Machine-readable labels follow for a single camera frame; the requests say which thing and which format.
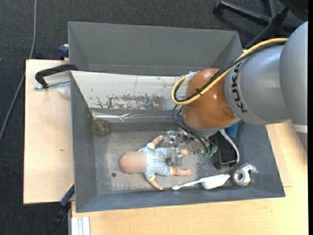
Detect white plastic scoop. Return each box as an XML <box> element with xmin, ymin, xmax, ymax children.
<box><xmin>171</xmin><ymin>174</ymin><xmax>231</xmax><ymax>191</ymax></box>

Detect olive-brown ball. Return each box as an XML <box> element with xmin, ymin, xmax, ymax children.
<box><xmin>90</xmin><ymin>118</ymin><xmax>111</xmax><ymax>138</ymax></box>

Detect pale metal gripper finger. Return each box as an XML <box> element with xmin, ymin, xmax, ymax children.
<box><xmin>166</xmin><ymin>147</ymin><xmax>185</xmax><ymax>167</ymax></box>
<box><xmin>166</xmin><ymin>130</ymin><xmax>183</xmax><ymax>148</ymax></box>

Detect blue sponge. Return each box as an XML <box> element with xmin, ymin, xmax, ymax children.
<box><xmin>224</xmin><ymin>121</ymin><xmax>240</xmax><ymax>139</ymax></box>

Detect baby doll in blue romper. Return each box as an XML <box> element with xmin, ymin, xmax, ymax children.
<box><xmin>119</xmin><ymin>135</ymin><xmax>192</xmax><ymax>191</ymax></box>

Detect silver tape roll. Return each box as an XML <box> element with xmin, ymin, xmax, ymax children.
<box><xmin>232</xmin><ymin>163</ymin><xmax>259</xmax><ymax>187</ymax></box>

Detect pale wood flat board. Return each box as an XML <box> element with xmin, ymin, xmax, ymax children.
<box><xmin>23</xmin><ymin>59</ymin><xmax>75</xmax><ymax>205</ymax></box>

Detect grey metal bin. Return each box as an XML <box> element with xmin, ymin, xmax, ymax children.
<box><xmin>67</xmin><ymin>21</ymin><xmax>286</xmax><ymax>213</ymax></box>

